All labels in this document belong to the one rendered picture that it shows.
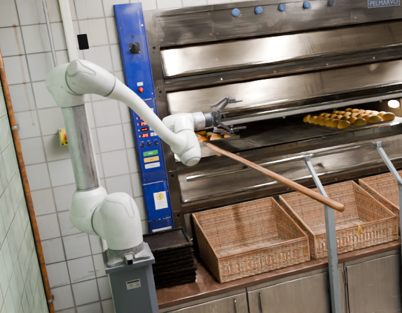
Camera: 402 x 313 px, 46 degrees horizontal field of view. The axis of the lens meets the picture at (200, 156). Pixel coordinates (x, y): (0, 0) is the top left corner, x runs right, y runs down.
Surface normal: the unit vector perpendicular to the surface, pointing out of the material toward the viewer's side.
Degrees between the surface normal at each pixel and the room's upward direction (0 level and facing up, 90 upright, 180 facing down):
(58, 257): 90
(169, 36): 90
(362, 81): 70
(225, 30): 90
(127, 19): 90
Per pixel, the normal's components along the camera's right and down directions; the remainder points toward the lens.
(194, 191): 0.20, -0.18
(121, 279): 0.26, 0.16
